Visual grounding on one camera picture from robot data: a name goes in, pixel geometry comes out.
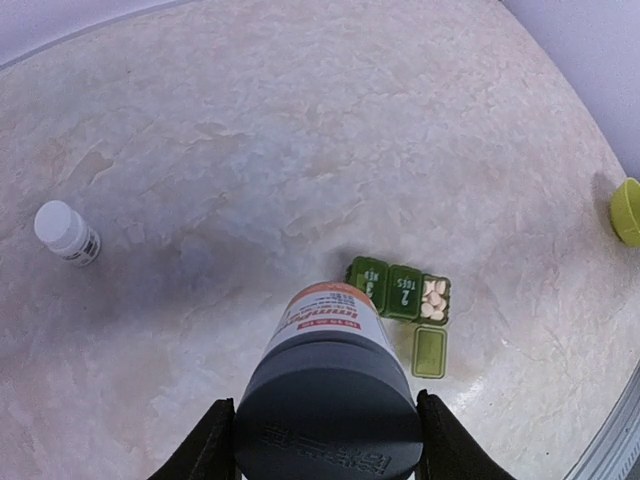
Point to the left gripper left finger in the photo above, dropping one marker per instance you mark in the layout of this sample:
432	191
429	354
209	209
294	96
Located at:
207	451

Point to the lime green bowl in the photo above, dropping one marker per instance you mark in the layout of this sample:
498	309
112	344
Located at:
624	212

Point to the small white pill bottle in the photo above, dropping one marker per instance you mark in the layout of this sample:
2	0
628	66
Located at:
66	233

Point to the cream tablets in organizer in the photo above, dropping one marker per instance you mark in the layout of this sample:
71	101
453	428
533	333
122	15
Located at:
435	300

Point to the front aluminium rail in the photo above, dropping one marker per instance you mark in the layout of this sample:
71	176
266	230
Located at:
613	454

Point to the green weekly pill organizer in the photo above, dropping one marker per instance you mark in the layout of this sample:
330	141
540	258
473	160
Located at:
396	291

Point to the orange pill bottle grey cap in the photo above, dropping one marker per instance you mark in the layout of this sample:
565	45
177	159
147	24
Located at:
329	312

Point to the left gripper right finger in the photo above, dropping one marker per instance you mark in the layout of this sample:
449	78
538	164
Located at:
449	450

